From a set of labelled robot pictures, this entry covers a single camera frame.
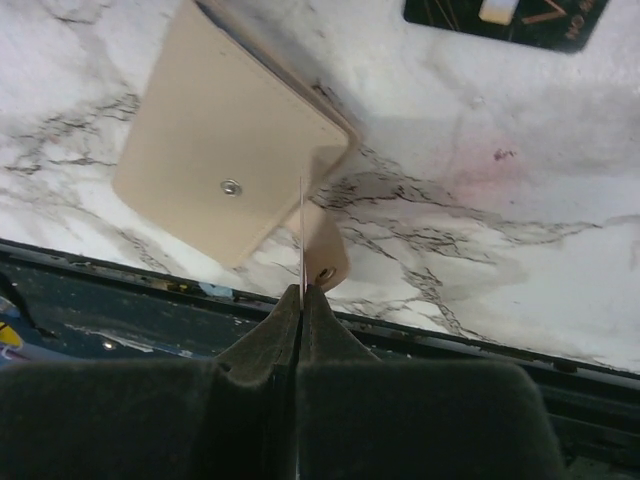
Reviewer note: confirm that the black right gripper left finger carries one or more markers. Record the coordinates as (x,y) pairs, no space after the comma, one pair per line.
(220,418)

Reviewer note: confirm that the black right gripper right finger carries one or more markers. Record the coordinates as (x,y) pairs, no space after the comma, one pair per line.
(359,417)

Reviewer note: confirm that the gold card with magnetic stripe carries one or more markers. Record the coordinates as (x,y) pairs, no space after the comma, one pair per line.
(301,237)

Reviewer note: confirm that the beige leather card holder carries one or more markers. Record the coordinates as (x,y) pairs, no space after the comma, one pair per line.
(219,142)

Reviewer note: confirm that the black card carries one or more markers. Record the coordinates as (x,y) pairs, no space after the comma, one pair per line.
(556,25)

